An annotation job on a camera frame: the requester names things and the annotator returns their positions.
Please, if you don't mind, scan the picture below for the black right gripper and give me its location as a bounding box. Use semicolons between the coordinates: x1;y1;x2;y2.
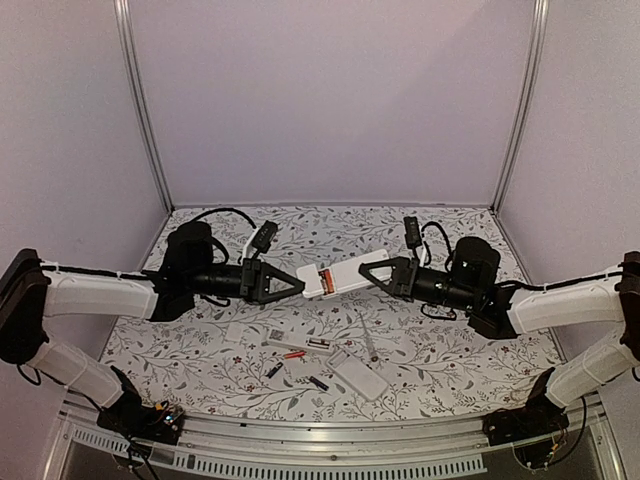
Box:
359;256;478;313

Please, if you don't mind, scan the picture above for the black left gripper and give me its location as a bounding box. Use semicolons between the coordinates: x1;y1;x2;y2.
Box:
186;257;304;306

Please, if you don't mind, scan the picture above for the white remote with green logo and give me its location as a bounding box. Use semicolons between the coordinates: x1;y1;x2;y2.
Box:
296;249;390;299

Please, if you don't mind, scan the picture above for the white battery cover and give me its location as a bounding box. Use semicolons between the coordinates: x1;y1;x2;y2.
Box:
224;323;244;343

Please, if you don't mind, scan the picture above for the white remote with display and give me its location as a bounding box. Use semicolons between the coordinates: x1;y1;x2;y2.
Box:
264;328;335;356

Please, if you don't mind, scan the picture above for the white remote control back up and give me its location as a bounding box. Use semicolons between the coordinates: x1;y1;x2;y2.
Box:
325;349;389;401

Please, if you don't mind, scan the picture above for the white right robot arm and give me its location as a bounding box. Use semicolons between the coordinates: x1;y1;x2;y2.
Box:
358;236;639;436

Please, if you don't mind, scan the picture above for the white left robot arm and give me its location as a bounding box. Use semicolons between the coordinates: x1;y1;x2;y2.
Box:
1;216;305;434

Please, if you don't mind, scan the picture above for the orange copper battery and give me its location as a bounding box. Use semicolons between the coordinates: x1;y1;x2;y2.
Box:
326;269;335;295

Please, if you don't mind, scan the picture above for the floral tablecloth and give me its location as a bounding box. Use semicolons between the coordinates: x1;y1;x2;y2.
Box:
101;206;560;422

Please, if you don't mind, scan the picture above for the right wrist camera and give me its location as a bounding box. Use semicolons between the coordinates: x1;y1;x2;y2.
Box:
403;216;432;266

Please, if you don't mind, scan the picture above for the front aluminium rail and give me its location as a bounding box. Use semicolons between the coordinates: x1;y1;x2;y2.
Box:
43;394;626;479

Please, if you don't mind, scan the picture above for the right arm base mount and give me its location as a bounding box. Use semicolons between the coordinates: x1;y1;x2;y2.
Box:
482;400;569;469

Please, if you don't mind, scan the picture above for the right aluminium frame post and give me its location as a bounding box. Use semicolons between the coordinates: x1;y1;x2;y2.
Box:
490;0;549;216

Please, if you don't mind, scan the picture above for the aluminium frame post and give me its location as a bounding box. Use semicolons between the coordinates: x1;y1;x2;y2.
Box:
113;0;175;214
490;0;549;216

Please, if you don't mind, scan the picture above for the left aluminium frame post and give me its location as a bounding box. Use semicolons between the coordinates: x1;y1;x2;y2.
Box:
113;0;175;214

